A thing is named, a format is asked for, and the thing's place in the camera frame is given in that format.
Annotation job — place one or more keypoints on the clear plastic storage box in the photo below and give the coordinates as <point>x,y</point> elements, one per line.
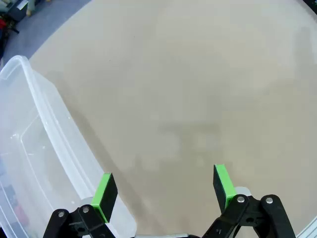
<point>37,148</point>

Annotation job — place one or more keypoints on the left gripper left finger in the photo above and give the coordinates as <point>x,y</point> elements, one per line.
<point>105,196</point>

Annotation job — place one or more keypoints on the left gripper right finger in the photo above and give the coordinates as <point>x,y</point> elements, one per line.
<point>223,188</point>

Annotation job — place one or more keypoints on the dark grey equipment case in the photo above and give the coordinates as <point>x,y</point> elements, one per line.
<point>16,8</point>

